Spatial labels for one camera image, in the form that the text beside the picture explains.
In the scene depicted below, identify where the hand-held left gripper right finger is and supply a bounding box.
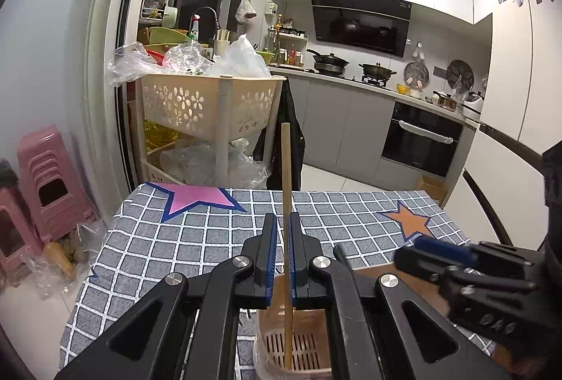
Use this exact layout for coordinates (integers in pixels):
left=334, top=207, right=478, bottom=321
left=289, top=212, right=512, bottom=380

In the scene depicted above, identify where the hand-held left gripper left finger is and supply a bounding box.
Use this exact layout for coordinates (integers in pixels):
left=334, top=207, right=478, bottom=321
left=55, top=213, right=278, bottom=380

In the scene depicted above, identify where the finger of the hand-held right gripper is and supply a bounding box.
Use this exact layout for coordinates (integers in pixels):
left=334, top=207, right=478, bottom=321
left=394, top=247, right=540, bottom=297
left=413, top=236, right=547, bottom=269

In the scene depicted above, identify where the beige plastic utensil holder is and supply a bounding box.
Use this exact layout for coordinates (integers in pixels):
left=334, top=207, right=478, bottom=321
left=252, top=275, right=334, bottom=380

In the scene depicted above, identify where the wooden chopstick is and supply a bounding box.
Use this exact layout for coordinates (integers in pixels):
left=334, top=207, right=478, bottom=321
left=282, top=123, right=293, bottom=371

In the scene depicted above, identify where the cardboard box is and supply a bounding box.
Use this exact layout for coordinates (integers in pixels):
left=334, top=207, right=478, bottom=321
left=415, top=175, right=449, bottom=206

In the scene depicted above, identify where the grey checked star tablecloth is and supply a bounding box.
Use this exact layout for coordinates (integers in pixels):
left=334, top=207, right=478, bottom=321
left=57, top=182, right=519, bottom=380

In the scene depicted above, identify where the black built-in oven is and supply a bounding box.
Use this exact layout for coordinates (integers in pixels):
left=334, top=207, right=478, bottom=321
left=380, top=101, right=466, bottom=179

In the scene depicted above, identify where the black hanging bag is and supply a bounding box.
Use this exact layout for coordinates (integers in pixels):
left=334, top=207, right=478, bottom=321
left=253, top=78, right=306, bottom=190

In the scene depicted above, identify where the clear plastic bag pile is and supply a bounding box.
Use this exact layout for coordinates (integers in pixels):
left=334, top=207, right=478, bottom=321
left=160, top=138, right=270, bottom=189

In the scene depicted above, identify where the small steel saucepan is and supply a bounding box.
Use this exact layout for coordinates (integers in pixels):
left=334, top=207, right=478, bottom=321
left=432, top=91, right=458, bottom=111

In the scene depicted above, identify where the gold foil bag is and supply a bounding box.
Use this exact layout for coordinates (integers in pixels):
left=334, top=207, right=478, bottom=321
left=144, top=121, right=182, bottom=153

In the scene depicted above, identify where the round metal steamer rack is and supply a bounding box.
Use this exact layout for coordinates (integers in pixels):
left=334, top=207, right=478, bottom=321
left=447, top=60, right=476, bottom=91
left=404, top=60, right=430, bottom=87

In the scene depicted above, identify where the dark pot with lid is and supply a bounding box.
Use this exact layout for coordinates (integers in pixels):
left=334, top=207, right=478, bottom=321
left=359, top=63, right=397, bottom=83

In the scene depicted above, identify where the beige plastic storage cart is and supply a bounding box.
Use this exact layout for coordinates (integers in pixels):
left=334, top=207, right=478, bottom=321
left=136, top=72, right=288, bottom=189

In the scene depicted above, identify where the white refrigerator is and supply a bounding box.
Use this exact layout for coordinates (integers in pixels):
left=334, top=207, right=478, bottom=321
left=448, top=0, right=562, bottom=249

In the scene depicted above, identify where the black wok with lid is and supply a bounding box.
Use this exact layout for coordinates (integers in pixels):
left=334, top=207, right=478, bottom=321
left=306, top=49, right=351, bottom=75

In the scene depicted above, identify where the white plastic bag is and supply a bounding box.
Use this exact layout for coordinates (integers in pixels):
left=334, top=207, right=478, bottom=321
left=206, top=35, right=273, bottom=78

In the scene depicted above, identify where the white spice rack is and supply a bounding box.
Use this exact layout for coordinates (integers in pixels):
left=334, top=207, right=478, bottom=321
left=266, top=15, right=309, bottom=69

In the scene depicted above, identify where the clear crumpled plastic bag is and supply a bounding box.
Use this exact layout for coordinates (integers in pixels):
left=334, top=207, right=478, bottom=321
left=107, top=41, right=214, bottom=88

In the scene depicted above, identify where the pink plastic stool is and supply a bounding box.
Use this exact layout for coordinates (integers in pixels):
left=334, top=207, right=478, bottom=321
left=17, top=125, right=99, bottom=242
left=0, top=187, right=45, bottom=288

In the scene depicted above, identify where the kitchen faucet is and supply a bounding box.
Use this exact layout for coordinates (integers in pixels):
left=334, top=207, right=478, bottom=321
left=191, top=6, right=221, bottom=51

